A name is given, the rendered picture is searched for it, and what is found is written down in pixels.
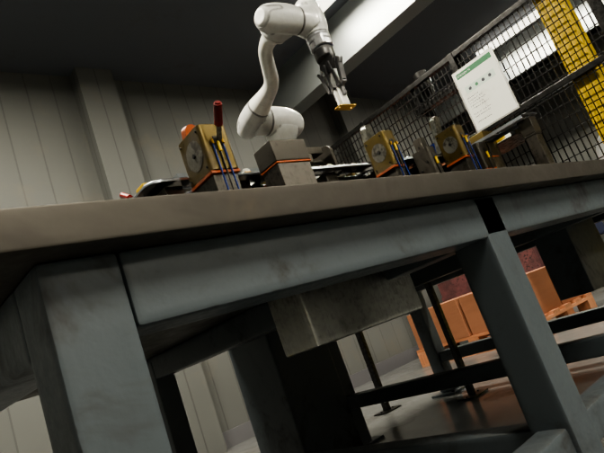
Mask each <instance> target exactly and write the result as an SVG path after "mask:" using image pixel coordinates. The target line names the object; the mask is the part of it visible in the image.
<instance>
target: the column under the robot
mask: <svg viewBox="0 0 604 453"><path fill-rule="evenodd" d="M228 353H229V356H230V359H231V361H232V364H233V367H234V370H235V375H236V378H237V381H238V384H239V386H240V389H241V393H242V396H243V399H244V403H245V406H246V409H247V412H248V415H249V418H250V421H251V424H252V426H253V431H254V435H255V438H256V440H257V443H258V446H259V449H260V451H261V453H313V452H319V451H326V450H333V449H345V448H351V447H358V446H364V445H363V442H362V440H361V437H360V433H359V430H358V428H357V425H356V422H355V420H354V417H353V415H352V412H351V408H350V405H349V403H348V400H347V397H346V394H345V392H344V390H343V387H342V382H341V380H340V378H339V375H338V372H337V369H336V367H335V365H334V362H333V357H332V355H331V352H330V350H329V347H328V344H326V345H324V346H321V347H318V348H315V349H313V350H311V351H306V352H303V353H300V354H298V355H296V356H293V357H290V358H289V357H287V356H286V354H285V351H284V349H283V346H282V343H281V340H280V336H279V334H278V331H277V330H276V331H274V332H272V333H268V334H266V335H264V336H262V337H259V338H257V339H255V340H252V341H250V342H247V343H245V344H243V345H240V346H238V347H235V348H234V349H232V350H229V351H228Z"/></svg>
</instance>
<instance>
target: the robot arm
mask: <svg viewBox="0 0 604 453"><path fill-rule="evenodd" d="M254 23H255V25H256V27H257V28H258V29H259V31H260V32H261V34H262V36H261V39H260V43H259V48H258V53H259V59H260V63H261V67H262V74H263V79H264V84H263V86H262V88H261V89H260V91H259V92H258V93H257V94H256V95H255V96H254V97H253V98H252V99H251V100H250V101H249V102H248V103H247V104H246V105H245V107H244V108H243V110H242V112H241V114H240V116H239V118H238V121H237V126H236V127H237V133H238V135H239V136H240V137H241V138H245V139H250V138H254V137H255V136H256V137H259V136H265V137H266V139H267V141H269V140H282V139H297V137H298V136H299V135H300V134H301V133H302V131H303V129H304V119H303V117H302V116H301V114H300V113H298V112H297V111H294V110H292V109H290V108H285V107H277V106H272V104H273V101H274V99H275V96H276V94H277V91H278V88H279V76H278V72H277V68H276V65H275V61H274V58H273V54H272V51H273V49H274V47H275V46H276V45H277V44H282V43H283V42H284V41H285V40H287V39H289V38H291V37H292V35H295V36H298V37H300V38H302V39H305V40H306V43H307V45H308V47H309V49H310V52H311V54H312V55H314V56H315V60H316V63H317V64H318V65H319V66H320V74H319V75H317V77H318V78H319V79H320V80H321V82H322V84H323V86H324V88H325V90H326V91H327V93H328V94H333V97H334V99H335V100H336V101H337V103H338V105H339V104H350V101H349V99H348V96H347V91H346V89H345V83H347V77H346V75H345V71H344V67H343V63H342V56H335V52H334V50H333V41H332V38H331V36H330V33H329V31H328V25H327V21H326V19H325V17H324V13H323V11H322V9H321V7H320V6H319V4H318V3H317V1H316V0H298V1H297V2H296V4H295V5H293V4H286V3H267V4H263V5H261V6H260V7H259V8H258V9H257V10H256V12H255V15H254ZM334 80H335V81H334ZM335 82H336V83H335ZM336 84H337V86H336Z"/></svg>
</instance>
